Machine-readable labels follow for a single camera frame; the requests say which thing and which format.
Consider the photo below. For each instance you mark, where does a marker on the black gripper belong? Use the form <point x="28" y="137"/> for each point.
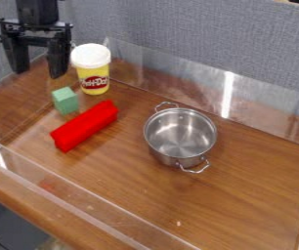
<point x="20" y="35"/>

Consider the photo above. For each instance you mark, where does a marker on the green foam block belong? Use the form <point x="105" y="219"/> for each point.
<point x="65" y="100"/>

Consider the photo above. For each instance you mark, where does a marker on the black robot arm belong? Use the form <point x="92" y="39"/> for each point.
<point x="37" y="12"/>

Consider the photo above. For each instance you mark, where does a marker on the yellow play-doh can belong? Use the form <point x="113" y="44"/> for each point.
<point x="90" y="59"/>

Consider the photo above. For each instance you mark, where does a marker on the red foam block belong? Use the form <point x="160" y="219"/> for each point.
<point x="81" y="127"/>

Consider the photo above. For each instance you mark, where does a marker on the stainless steel pot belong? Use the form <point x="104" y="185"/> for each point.
<point x="180" y="136"/>

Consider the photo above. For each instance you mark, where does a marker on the clear acrylic barrier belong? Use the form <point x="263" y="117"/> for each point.
<point x="105" y="197"/>

